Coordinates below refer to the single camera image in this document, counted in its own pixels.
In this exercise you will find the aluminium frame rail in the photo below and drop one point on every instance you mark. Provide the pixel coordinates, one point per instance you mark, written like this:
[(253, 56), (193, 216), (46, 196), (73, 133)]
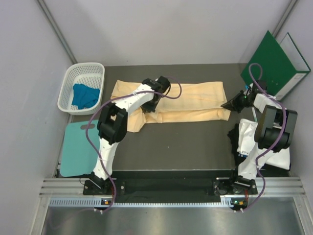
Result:
[(69, 193)]

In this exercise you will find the white blue marker pen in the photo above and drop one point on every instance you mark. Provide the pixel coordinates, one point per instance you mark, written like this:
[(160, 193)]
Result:
[(254, 113)]

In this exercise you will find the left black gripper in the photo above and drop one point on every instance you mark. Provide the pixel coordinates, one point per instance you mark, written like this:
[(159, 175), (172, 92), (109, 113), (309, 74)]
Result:
[(146, 108)]

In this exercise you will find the white plastic basket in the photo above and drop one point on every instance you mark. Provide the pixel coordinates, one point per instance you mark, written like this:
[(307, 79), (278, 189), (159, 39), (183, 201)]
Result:
[(89, 74)]

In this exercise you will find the blue crumpled t shirt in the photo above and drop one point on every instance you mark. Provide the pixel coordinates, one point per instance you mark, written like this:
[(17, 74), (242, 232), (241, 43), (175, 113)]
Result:
[(84, 96)]

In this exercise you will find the white folded t shirt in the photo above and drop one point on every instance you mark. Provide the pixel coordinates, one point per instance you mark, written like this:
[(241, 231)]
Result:
[(246, 143)]

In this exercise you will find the teal cutting board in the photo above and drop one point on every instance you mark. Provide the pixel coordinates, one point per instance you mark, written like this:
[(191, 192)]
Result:
[(78, 156)]

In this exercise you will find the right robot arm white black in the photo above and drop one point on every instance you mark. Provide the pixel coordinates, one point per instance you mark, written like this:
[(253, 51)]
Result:
[(266, 141)]

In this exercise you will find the peach yellow t shirt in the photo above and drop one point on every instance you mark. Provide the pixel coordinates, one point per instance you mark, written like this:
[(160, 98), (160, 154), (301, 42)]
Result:
[(198, 102)]

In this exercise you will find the green ring binder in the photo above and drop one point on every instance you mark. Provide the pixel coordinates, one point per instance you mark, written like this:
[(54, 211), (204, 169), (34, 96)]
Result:
[(282, 63)]

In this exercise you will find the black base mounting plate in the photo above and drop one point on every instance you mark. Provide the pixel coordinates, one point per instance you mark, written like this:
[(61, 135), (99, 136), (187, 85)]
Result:
[(224, 181)]

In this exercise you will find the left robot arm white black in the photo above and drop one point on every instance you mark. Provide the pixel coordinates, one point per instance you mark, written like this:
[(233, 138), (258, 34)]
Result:
[(113, 122)]

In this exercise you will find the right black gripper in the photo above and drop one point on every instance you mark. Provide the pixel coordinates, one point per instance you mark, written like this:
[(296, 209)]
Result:
[(232, 105)]

